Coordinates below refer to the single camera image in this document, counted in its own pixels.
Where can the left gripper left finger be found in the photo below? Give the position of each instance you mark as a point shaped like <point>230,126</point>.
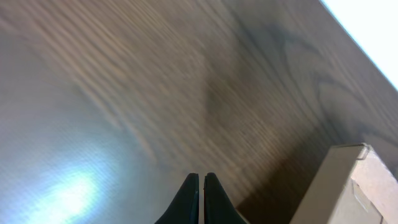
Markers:
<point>184,208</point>

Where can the brown cardboard box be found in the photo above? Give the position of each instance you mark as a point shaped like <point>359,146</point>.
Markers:
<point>352,185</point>

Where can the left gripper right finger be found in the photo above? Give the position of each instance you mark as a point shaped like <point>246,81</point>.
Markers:
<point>218,208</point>

